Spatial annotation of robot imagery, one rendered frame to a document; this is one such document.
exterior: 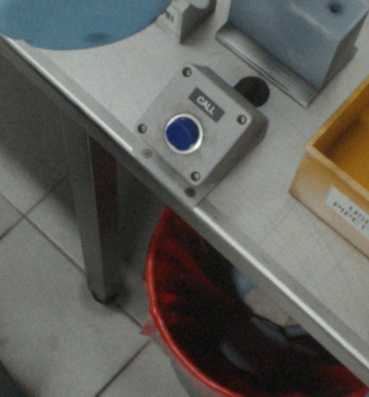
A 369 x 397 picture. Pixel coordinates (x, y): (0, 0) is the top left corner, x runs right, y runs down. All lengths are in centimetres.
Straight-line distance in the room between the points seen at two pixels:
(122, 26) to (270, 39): 47
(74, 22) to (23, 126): 143
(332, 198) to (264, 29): 16
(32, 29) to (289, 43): 47
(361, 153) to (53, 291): 94
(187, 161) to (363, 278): 17
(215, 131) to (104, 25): 39
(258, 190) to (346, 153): 8
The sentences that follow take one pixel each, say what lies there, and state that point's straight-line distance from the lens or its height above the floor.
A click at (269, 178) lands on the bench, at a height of 88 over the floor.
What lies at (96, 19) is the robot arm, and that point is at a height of 132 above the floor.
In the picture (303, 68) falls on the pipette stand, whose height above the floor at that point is 90.
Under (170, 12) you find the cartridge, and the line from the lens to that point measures 86.
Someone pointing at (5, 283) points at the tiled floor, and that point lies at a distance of 173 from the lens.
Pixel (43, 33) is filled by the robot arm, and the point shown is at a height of 131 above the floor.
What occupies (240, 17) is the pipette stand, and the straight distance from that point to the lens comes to 87.
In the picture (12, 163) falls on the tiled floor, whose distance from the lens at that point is 179.
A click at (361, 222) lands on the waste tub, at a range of 79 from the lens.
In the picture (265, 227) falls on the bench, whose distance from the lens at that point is 84.
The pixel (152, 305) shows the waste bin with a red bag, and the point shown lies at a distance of 126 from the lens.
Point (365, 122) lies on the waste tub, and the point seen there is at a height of 88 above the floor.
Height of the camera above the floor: 167
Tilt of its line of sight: 71 degrees down
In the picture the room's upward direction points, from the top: 9 degrees clockwise
